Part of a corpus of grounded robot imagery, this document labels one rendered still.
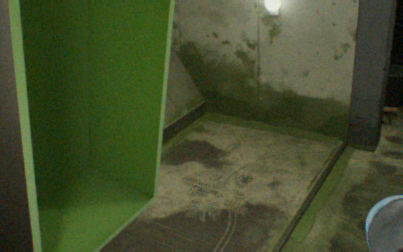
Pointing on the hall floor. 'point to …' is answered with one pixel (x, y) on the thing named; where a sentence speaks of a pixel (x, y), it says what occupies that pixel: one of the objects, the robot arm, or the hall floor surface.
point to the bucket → (397, 85)
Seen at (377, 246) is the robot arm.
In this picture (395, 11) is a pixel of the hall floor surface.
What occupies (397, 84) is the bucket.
